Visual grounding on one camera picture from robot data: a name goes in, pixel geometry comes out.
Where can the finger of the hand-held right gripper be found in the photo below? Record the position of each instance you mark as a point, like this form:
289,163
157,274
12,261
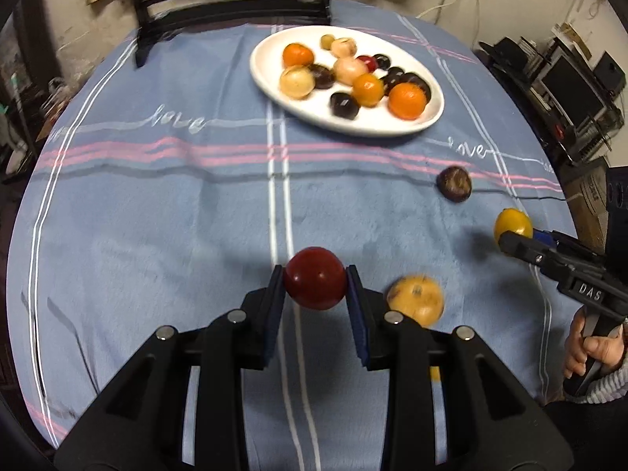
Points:
544,236
527,252

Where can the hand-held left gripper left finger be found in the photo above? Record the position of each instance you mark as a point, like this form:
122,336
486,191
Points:
274,314

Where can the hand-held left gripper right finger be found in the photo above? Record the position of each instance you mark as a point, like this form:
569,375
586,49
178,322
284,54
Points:
357,314

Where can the green-yellow citrus fruit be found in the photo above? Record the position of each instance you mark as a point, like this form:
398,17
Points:
512,223

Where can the dark red round fruit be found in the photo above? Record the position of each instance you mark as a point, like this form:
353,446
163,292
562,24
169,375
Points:
315,278

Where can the orange tangerine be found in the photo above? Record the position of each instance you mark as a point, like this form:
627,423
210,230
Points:
407,101
298,55

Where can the dark purple plum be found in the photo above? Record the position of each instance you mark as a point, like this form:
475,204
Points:
392,78
381,62

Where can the yellow-orange citrus fruit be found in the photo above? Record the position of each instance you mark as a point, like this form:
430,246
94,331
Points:
368,90

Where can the plain cream round fruit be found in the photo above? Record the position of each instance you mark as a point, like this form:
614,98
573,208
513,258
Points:
297,82

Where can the pale peach round fruit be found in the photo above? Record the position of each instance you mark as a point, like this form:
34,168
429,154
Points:
349,69

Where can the white oval plate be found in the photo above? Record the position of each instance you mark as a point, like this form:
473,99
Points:
267,66

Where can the small yellow fruit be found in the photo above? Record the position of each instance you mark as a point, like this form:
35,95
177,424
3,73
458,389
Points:
327,41
416,299
434,374

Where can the person's right forearm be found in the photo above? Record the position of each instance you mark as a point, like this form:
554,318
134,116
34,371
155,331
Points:
613,382

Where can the person's right hand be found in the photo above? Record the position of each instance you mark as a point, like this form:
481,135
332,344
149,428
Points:
588,353

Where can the cardboard box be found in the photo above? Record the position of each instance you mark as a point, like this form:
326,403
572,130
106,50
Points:
588,201

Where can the dark wooden desk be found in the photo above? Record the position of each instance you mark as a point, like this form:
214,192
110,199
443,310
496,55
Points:
539,117

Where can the blue striped tablecloth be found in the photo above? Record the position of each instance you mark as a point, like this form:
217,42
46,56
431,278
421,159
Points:
171,216

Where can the computer monitor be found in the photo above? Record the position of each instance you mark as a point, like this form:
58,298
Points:
571,83

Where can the black speaker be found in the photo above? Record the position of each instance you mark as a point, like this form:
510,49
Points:
611,71

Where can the black hat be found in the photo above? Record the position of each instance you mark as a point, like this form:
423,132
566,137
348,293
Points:
503,51

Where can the round goldfish screen black stand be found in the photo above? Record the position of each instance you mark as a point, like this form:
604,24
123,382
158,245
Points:
230,15

